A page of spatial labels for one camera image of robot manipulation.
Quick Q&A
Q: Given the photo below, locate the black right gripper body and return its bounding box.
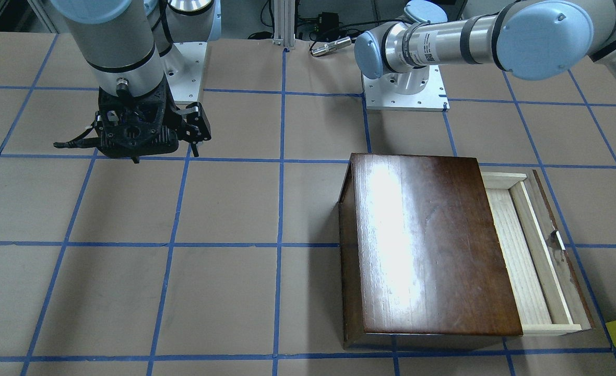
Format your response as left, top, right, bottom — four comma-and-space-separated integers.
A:
151, 84, 189, 144

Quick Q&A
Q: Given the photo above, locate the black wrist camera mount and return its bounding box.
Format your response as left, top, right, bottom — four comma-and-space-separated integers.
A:
53, 89, 179, 163

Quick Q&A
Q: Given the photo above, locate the dark wooden cabinet box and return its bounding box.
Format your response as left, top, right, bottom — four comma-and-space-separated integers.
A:
337, 153, 523, 351

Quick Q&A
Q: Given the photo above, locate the aluminium frame post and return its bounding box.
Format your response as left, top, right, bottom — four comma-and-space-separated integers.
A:
270, 0, 296, 51

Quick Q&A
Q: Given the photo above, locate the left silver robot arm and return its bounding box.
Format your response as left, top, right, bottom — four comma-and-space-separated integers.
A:
355, 1, 616, 316

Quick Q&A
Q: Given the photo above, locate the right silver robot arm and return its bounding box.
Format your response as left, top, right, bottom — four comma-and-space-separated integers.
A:
52, 1, 221, 163

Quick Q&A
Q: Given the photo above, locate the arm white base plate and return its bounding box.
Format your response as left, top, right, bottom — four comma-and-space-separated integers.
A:
161, 41, 208, 104
361, 66, 451, 112

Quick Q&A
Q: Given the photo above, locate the light wooden drawer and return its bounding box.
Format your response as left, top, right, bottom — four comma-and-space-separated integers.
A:
482, 170, 594, 336

